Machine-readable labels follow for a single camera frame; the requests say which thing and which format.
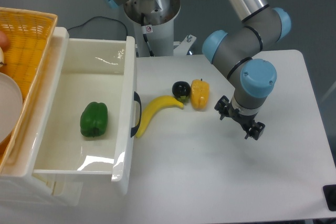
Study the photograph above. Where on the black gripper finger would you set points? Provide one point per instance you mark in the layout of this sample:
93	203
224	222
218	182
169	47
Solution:
222	107
254	130

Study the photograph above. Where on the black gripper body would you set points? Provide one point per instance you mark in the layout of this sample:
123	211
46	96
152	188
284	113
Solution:
241	119

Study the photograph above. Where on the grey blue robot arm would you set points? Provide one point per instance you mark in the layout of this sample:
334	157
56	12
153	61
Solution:
233	55

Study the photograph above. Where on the white drawer cabinet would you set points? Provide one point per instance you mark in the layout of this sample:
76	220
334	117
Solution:
20	180

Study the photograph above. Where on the orange yellow bell pepper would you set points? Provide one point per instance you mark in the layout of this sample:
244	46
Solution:
199	94

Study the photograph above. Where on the black eggplant toy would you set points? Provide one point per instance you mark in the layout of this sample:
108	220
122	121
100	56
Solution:
181	91

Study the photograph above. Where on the yellow banana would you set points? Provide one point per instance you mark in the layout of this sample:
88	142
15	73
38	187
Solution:
156	105

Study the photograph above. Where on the black corner object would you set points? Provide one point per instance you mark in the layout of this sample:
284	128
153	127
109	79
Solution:
330	196

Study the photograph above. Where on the green bell pepper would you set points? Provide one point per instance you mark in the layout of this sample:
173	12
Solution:
94	120

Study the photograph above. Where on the yellow woven basket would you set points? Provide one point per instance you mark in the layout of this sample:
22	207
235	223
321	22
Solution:
30	33

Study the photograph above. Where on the white plate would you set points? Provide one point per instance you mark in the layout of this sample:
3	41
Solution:
11	105

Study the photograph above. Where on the metal table bracket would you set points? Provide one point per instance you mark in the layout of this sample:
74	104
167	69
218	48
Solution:
185	47

